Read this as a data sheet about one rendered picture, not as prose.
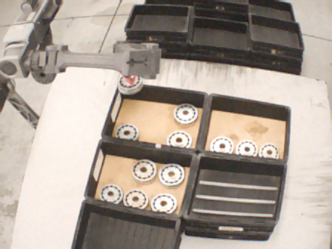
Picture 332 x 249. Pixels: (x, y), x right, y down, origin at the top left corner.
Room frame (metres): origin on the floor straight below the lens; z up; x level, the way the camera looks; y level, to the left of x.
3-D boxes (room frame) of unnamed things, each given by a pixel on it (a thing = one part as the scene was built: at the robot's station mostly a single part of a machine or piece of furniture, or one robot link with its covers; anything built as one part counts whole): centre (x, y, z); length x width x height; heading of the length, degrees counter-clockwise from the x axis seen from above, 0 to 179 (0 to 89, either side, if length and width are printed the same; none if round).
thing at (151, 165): (0.97, 0.11, 0.86); 0.10 x 0.10 x 0.01
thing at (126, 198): (0.83, 0.15, 0.86); 0.10 x 0.10 x 0.01
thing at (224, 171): (0.78, -0.26, 0.87); 0.40 x 0.30 x 0.11; 73
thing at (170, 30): (2.23, -0.03, 0.37); 0.40 x 0.30 x 0.45; 77
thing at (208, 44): (2.14, -0.42, 0.31); 0.40 x 0.30 x 0.34; 77
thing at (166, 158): (0.90, 0.13, 0.87); 0.40 x 0.30 x 0.11; 73
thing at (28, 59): (1.11, 0.46, 1.45); 0.09 x 0.08 x 0.12; 167
